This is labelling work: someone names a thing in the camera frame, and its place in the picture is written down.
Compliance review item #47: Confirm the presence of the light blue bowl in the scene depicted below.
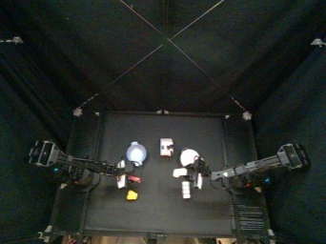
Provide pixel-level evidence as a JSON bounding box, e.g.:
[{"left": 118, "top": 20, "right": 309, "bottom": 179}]
[{"left": 125, "top": 141, "right": 150, "bottom": 168}]

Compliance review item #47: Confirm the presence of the small red toy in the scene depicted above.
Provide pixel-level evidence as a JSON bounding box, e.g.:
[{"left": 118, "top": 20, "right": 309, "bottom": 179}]
[{"left": 127, "top": 174, "right": 143, "bottom": 184}]

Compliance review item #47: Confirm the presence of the white segmented block toy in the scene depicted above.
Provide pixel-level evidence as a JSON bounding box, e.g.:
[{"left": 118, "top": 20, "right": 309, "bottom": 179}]
[{"left": 181, "top": 180, "right": 193, "bottom": 200}]

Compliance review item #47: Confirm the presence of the yellow toy cheese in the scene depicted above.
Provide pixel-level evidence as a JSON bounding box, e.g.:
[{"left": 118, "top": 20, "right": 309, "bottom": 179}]
[{"left": 125, "top": 189, "right": 141, "bottom": 201}]

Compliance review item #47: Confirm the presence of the thin diagonal brace wire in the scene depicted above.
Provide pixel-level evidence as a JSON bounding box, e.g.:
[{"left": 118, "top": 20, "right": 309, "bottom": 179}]
[
  {"left": 78, "top": 0, "right": 226, "bottom": 111},
  {"left": 118, "top": 0, "right": 249, "bottom": 112}
]

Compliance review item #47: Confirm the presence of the white and red toy box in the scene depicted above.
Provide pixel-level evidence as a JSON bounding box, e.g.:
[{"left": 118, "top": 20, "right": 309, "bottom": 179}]
[{"left": 159, "top": 137, "right": 177, "bottom": 157}]

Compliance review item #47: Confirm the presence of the white text label sticker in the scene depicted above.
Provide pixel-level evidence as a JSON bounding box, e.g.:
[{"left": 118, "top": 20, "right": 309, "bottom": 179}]
[{"left": 237, "top": 203, "right": 266, "bottom": 233}]

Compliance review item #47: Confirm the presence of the white toy rice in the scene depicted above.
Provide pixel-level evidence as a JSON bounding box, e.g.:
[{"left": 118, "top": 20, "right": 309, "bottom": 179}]
[{"left": 173, "top": 168, "right": 189, "bottom": 178}]

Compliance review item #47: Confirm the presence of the white round plate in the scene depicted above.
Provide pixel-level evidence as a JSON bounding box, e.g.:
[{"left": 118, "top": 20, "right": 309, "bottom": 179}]
[{"left": 178, "top": 148, "right": 202, "bottom": 168}]

